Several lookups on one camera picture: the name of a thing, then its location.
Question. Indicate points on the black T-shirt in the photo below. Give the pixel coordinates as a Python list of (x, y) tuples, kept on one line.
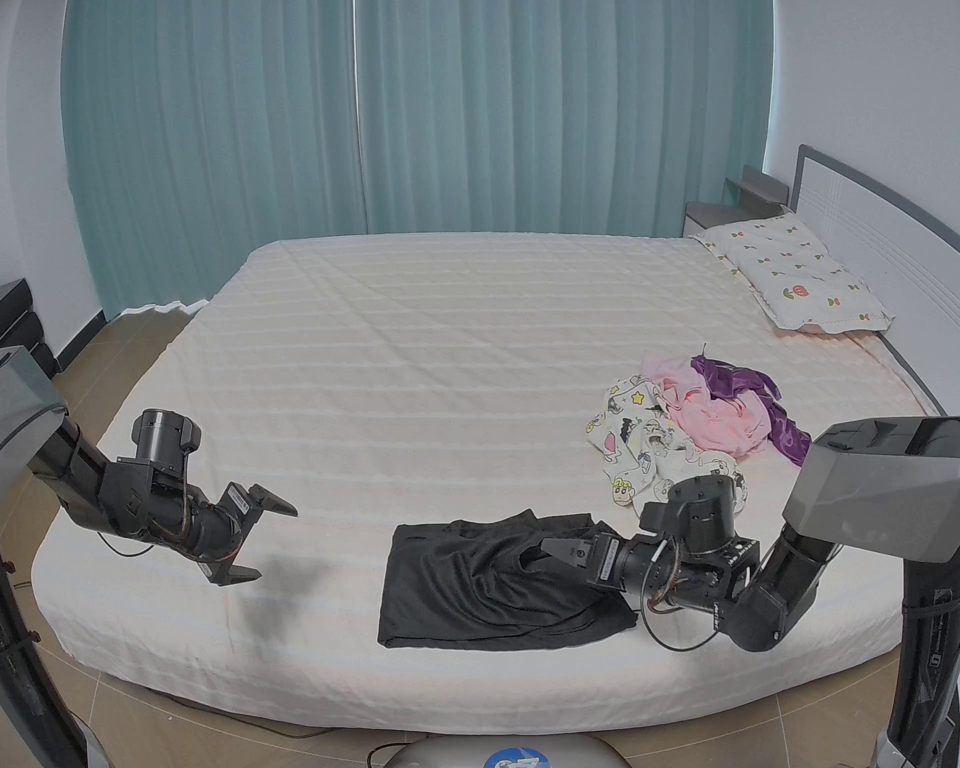
[(487, 585)]

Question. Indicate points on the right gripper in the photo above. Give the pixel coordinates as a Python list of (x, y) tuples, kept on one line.
[(622, 566)]

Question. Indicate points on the white printed garment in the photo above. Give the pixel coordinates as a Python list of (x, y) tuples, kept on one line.
[(637, 442)]

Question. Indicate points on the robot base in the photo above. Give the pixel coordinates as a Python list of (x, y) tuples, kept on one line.
[(450, 754)]

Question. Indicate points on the pink garment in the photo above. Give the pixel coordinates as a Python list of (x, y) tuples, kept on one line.
[(712, 420)]

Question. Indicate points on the black chest of drawers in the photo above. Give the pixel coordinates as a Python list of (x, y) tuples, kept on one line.
[(22, 322)]

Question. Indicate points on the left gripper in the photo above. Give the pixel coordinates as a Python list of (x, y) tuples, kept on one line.
[(229, 532)]

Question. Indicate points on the grey bedside table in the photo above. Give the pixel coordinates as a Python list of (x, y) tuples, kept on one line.
[(720, 214)]

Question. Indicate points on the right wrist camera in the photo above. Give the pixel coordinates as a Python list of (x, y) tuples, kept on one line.
[(652, 517)]

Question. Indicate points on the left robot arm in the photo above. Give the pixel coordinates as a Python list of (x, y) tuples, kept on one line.
[(75, 465)]

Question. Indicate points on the purple garment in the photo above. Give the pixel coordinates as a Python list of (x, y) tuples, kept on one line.
[(731, 379)]

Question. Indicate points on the white printed pillow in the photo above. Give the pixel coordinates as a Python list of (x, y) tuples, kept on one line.
[(795, 270)]

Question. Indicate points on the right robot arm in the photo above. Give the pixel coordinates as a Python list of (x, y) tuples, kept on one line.
[(847, 480)]

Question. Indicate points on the bed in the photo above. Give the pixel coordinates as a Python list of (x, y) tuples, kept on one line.
[(412, 337)]

